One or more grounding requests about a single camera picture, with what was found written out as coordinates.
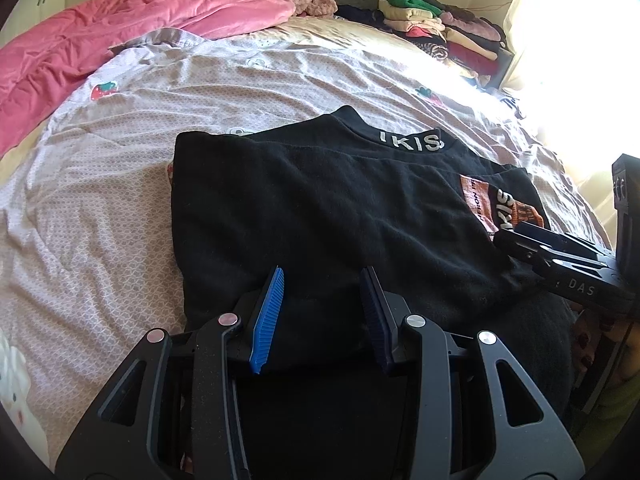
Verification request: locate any light green cloth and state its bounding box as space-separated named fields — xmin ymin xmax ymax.
xmin=585 ymin=380 xmax=640 ymax=461

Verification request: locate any printed pink bed sheet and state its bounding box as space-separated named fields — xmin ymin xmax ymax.
xmin=0 ymin=27 xmax=616 ymax=466

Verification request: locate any pink quilt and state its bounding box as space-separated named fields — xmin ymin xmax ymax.
xmin=0 ymin=0 xmax=297 ymax=158

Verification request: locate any beige bed sheet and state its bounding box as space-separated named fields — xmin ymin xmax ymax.
xmin=225 ymin=14 xmax=451 ymax=61

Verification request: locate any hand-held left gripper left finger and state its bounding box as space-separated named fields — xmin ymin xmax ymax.
xmin=55 ymin=265 xmax=286 ymax=480

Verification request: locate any grey storage box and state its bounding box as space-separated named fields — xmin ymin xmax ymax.
xmin=492 ymin=50 xmax=516 ymax=91

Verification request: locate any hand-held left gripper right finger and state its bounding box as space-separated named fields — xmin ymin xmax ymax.
xmin=360 ymin=266 xmax=586 ymax=480

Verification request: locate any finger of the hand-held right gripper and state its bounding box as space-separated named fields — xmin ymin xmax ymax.
xmin=492 ymin=230 xmax=601 ymax=273
xmin=515 ymin=222 xmax=616 ymax=261

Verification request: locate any pink fluffy cloth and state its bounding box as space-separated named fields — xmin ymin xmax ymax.
xmin=280 ymin=0 xmax=340 ymax=17

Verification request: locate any spotted pajama cloth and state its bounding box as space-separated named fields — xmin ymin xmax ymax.
xmin=570 ymin=310 xmax=613 ymax=361

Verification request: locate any stack of folded clothes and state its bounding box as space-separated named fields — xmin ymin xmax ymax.
xmin=377 ymin=0 xmax=508 ymax=78

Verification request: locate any dark blue cloth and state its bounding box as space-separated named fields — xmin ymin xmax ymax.
xmin=337 ymin=4 xmax=388 ymax=25

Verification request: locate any black sweater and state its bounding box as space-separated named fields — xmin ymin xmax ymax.
xmin=170 ymin=105 xmax=576 ymax=480

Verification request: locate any cream curtain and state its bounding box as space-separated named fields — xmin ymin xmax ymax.
xmin=500 ymin=0 xmax=640 ymax=196

